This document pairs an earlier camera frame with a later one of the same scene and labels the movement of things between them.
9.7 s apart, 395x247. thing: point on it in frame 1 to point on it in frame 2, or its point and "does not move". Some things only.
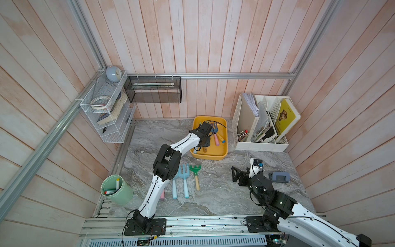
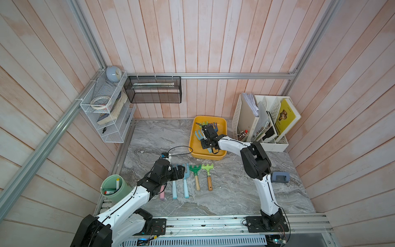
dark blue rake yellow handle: (215, 130) does not move
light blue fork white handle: (184, 175) does not move
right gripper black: (245, 176) to (202, 144)
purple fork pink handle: (162, 197) does not move
